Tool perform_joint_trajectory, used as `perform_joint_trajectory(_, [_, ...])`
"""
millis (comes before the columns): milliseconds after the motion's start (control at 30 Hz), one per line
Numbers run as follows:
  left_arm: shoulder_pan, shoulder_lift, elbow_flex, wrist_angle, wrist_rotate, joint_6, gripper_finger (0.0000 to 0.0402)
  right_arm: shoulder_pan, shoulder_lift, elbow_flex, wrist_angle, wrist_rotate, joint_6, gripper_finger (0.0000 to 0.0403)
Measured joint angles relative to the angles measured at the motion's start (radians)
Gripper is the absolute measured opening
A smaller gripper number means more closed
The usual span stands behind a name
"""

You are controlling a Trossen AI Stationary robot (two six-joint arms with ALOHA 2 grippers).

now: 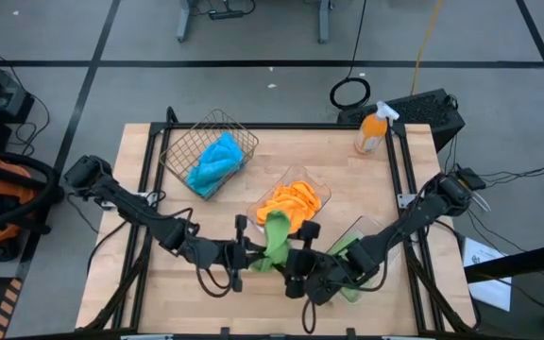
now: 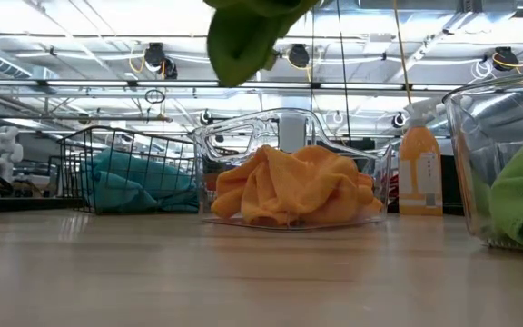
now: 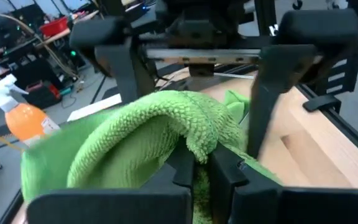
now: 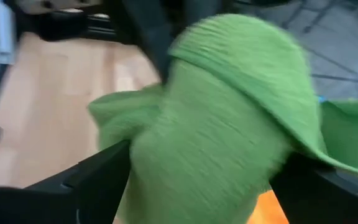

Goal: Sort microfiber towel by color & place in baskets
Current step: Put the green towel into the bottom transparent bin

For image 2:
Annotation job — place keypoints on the orange microfiber towel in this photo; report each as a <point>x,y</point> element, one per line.
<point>252,191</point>
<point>334,181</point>

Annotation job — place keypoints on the white cylinder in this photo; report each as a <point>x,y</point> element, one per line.
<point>292,134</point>

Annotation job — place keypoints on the clear plastic bin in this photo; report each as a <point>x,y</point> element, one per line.
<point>204,191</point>
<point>470,159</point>

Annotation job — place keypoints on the orange spray bottle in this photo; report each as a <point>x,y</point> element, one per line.
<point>418,154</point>

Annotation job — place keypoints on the long ceiling light strip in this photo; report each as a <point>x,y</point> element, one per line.
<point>107,83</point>

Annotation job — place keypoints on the white robot figure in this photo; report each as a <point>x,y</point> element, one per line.
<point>3,150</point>

